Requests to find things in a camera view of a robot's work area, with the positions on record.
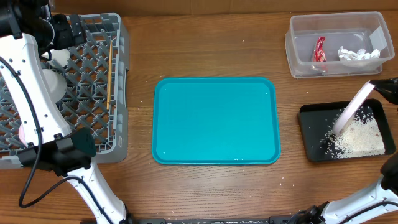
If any white cup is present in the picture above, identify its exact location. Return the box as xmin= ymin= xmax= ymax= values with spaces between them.
xmin=48 ymin=49 xmax=70 ymax=67

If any wooden chopstick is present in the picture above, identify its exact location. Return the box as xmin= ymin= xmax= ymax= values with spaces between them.
xmin=106 ymin=46 xmax=112 ymax=110
xmin=108 ymin=40 xmax=113 ymax=83

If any white tissue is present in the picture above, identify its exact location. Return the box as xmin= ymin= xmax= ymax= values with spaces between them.
xmin=338 ymin=47 xmax=381 ymax=67

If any white round plate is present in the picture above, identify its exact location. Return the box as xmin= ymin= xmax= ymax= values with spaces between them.
xmin=332 ymin=81 xmax=375 ymax=135

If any red snack wrapper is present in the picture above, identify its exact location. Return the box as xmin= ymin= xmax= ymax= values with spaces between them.
xmin=311 ymin=36 xmax=326 ymax=72

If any pink white bowl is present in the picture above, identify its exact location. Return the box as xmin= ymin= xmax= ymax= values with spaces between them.
xmin=18 ymin=125 xmax=27 ymax=147

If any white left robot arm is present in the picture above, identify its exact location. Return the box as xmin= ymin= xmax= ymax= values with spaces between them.
xmin=1 ymin=1 xmax=134 ymax=223

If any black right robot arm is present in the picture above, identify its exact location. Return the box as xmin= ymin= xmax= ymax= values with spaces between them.
xmin=289 ymin=78 xmax=397 ymax=224

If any grey dishwasher rack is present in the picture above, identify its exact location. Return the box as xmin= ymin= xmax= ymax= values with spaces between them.
xmin=0 ymin=12 xmax=131 ymax=170

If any white bowl in rack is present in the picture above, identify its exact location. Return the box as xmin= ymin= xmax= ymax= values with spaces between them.
xmin=43 ymin=69 xmax=67 ymax=103

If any pile of rice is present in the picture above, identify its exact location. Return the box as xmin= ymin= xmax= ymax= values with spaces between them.
xmin=321 ymin=106 xmax=385 ymax=159

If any clear plastic bin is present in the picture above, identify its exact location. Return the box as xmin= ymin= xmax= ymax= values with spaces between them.
xmin=285 ymin=11 xmax=395 ymax=78

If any black plastic tray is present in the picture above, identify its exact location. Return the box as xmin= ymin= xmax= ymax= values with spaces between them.
xmin=298 ymin=99 xmax=396 ymax=162

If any teal serving tray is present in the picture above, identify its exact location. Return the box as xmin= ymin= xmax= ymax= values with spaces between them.
xmin=152 ymin=77 xmax=281 ymax=166

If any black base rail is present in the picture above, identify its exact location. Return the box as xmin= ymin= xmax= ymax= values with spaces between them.
xmin=124 ymin=215 xmax=299 ymax=224

